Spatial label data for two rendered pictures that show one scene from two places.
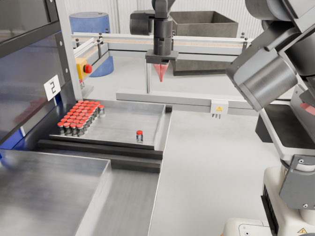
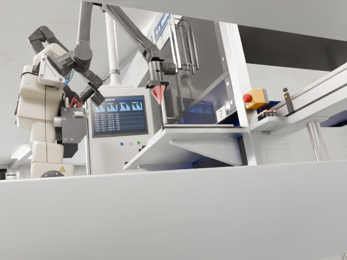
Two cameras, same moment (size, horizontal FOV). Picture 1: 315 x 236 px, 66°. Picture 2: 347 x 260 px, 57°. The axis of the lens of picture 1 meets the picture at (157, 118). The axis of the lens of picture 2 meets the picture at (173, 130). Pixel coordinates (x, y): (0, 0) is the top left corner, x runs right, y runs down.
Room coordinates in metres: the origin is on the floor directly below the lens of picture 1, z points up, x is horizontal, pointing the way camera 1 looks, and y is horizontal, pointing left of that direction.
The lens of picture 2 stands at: (1.92, -0.71, 0.49)
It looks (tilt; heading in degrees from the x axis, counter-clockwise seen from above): 17 degrees up; 147
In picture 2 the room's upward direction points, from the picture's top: 8 degrees counter-clockwise
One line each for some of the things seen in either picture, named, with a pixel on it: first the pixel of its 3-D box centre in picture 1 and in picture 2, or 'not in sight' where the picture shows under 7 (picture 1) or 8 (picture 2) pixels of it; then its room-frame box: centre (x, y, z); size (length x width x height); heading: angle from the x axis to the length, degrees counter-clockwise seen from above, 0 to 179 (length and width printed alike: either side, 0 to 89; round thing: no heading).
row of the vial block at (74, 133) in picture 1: (84, 118); not in sight; (0.74, 0.27, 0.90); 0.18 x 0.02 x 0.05; 171
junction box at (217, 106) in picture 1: (219, 107); not in sight; (1.54, -0.45, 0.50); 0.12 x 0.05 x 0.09; 82
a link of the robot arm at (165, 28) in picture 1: (161, 27); (156, 68); (0.78, -0.01, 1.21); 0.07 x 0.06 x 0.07; 80
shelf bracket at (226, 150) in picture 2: not in sight; (206, 153); (0.81, 0.18, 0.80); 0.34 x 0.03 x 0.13; 82
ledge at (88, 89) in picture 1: (74, 92); (271, 124); (1.03, 0.39, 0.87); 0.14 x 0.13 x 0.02; 82
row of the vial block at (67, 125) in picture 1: (78, 117); not in sight; (0.75, 0.29, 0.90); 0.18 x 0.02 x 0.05; 171
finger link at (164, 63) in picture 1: (158, 68); (161, 94); (0.78, 0.00, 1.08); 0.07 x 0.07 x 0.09; 81
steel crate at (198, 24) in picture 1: (196, 42); not in sight; (3.79, -0.60, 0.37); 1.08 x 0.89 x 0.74; 9
